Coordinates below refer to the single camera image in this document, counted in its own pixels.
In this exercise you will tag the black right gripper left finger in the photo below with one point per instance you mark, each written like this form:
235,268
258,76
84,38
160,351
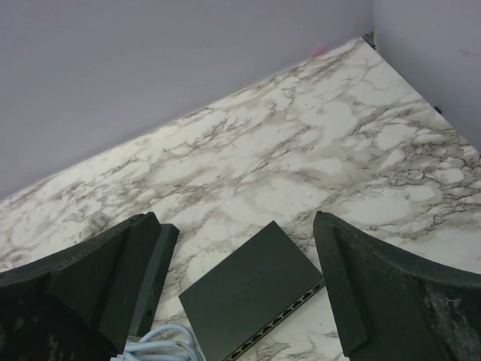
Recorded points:
78,303

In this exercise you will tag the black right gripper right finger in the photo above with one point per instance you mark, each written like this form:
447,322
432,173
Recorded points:
390,304

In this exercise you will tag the black router box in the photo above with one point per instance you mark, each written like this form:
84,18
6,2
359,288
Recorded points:
154,280

